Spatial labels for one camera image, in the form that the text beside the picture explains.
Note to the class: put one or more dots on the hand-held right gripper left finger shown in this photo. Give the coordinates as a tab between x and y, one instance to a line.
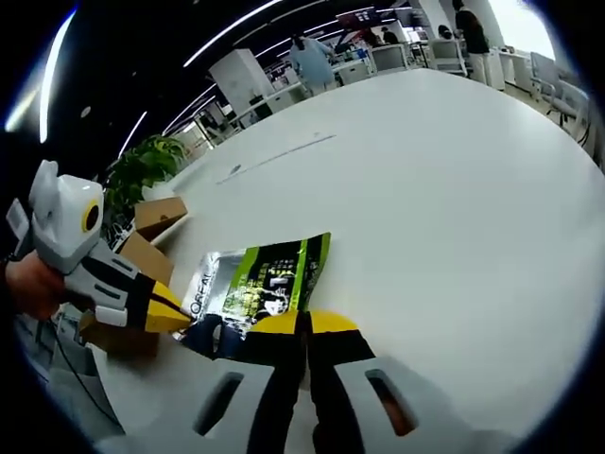
274	378

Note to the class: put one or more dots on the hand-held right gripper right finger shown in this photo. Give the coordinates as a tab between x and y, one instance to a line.
340	378

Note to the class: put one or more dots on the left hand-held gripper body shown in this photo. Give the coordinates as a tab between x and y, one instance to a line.
61	213

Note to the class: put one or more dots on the brown cardboard shoe box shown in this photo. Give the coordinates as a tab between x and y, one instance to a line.
146	260

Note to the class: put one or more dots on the green silver soft pouch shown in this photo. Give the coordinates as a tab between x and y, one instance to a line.
269	274

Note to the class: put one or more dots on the person's left hand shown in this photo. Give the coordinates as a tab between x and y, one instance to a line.
33	286

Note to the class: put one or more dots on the potted green plant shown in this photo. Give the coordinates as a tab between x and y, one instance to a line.
142	163

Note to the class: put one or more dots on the grey mesh office chair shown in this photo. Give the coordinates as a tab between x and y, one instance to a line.
66	402

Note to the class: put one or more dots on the white office chair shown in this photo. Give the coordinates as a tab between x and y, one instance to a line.
449	57
391	57

